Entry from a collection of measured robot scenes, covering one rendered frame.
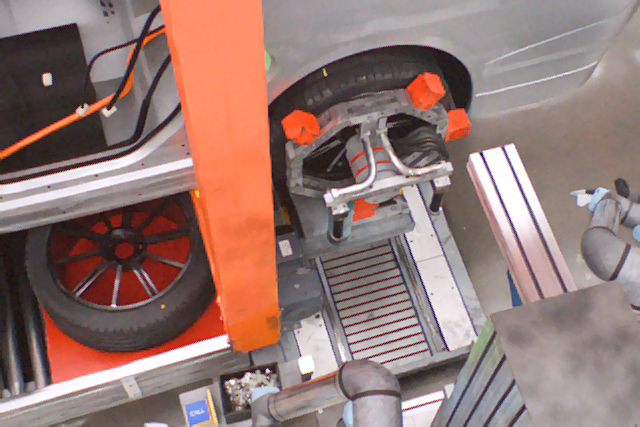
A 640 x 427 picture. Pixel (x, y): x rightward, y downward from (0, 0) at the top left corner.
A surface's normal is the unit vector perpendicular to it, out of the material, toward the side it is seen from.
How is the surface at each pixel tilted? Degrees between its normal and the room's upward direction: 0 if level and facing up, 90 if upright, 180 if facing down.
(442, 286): 0
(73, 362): 0
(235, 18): 90
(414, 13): 90
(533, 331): 0
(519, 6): 90
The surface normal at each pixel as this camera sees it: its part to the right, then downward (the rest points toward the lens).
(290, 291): 0.04, -0.46
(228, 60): 0.30, 0.85
